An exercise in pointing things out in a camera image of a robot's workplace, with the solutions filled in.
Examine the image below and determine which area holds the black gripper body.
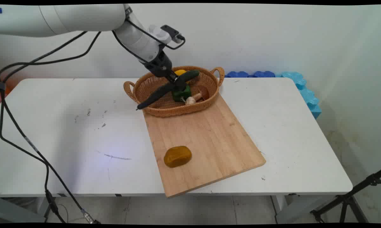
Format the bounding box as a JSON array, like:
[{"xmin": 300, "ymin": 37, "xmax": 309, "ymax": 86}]
[{"xmin": 143, "ymin": 52, "xmax": 177, "ymax": 79}]

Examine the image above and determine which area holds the brown mushroom with pale stem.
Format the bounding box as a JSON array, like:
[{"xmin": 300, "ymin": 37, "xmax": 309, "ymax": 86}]
[{"xmin": 192, "ymin": 85, "xmax": 210, "ymax": 101}]

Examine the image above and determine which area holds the green bell pepper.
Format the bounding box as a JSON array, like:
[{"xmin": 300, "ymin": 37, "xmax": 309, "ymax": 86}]
[{"xmin": 172, "ymin": 85, "xmax": 192, "ymax": 102}]

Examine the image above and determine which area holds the grey table leg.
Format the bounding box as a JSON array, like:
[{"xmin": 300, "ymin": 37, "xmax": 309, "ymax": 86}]
[{"xmin": 0, "ymin": 198, "xmax": 50, "ymax": 224}]

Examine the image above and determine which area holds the orange object behind table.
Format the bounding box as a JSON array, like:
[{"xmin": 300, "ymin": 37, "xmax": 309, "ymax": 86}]
[{"xmin": 2, "ymin": 79, "xmax": 16, "ymax": 95}]

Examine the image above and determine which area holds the long black cable with connector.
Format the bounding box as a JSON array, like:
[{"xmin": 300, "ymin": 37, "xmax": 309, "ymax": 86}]
[{"xmin": 0, "ymin": 31, "xmax": 101, "ymax": 224}]

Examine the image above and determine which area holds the brown yellow potato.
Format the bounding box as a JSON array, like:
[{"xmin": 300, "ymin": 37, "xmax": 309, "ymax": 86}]
[{"xmin": 164, "ymin": 146, "xmax": 192, "ymax": 168}]

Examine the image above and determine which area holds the black tripod stand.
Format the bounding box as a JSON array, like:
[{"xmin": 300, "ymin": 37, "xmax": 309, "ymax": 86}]
[{"xmin": 310, "ymin": 168, "xmax": 381, "ymax": 224}]

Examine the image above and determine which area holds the light blue foam mat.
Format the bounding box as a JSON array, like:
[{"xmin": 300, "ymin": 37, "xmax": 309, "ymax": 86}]
[{"xmin": 275, "ymin": 72, "xmax": 322, "ymax": 120}]

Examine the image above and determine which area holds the yellow lemon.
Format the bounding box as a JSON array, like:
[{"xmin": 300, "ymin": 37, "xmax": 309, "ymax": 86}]
[{"xmin": 174, "ymin": 69, "xmax": 191, "ymax": 84}]

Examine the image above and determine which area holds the white table leg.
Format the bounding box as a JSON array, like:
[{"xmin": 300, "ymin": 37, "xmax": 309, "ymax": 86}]
[{"xmin": 270, "ymin": 194, "xmax": 327, "ymax": 224}]

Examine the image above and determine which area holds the long dark green cucumber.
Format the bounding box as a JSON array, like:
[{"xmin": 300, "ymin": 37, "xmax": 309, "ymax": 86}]
[{"xmin": 136, "ymin": 70, "xmax": 200, "ymax": 111}]

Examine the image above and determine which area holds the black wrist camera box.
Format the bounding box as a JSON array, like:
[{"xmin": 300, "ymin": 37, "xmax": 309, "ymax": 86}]
[{"xmin": 160, "ymin": 25, "xmax": 183, "ymax": 44}]

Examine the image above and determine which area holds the woven wicker basket with handles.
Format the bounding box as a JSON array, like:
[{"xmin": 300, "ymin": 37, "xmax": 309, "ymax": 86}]
[{"xmin": 124, "ymin": 66, "xmax": 225, "ymax": 117}]

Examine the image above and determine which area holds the long black cable with plug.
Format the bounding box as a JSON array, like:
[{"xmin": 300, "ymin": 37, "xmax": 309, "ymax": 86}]
[{"xmin": 0, "ymin": 31, "xmax": 88, "ymax": 223}]

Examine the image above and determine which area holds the wooden cutting board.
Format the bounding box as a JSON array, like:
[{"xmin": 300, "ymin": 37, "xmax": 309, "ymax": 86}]
[{"xmin": 143, "ymin": 92, "xmax": 267, "ymax": 198}]

